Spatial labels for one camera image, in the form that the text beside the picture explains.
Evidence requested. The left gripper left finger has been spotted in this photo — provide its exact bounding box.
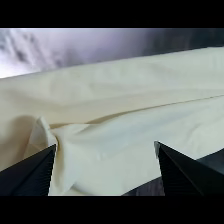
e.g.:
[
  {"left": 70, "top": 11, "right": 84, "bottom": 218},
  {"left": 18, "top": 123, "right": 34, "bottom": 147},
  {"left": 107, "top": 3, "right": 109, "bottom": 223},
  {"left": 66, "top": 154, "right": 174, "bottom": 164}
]
[{"left": 0, "top": 143, "right": 57, "bottom": 197}]

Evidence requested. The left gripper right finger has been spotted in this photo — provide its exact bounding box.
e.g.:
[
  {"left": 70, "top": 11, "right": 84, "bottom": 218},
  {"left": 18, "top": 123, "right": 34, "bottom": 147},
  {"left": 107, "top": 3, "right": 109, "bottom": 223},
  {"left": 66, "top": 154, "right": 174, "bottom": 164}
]
[{"left": 154, "top": 140, "right": 224, "bottom": 197}]

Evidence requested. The cream shirt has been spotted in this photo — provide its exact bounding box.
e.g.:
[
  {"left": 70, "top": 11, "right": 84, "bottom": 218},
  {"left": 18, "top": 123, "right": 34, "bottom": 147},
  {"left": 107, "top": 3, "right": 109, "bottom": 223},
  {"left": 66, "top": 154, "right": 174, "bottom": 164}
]
[{"left": 0, "top": 46, "right": 224, "bottom": 197}]

